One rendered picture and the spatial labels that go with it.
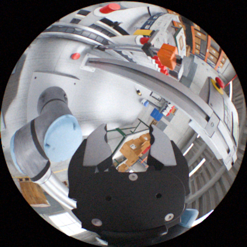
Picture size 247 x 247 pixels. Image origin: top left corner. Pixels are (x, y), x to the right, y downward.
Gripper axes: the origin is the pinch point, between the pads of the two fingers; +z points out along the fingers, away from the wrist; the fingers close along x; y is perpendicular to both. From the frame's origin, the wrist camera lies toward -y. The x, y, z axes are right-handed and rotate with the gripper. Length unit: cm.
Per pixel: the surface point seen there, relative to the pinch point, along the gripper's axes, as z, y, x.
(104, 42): 24.0, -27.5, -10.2
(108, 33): 23.3, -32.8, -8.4
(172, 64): 2.9, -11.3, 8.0
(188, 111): -0.2, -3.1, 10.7
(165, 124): 599, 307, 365
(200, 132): 0.5, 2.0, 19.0
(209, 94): -0.5, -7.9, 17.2
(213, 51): 144, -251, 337
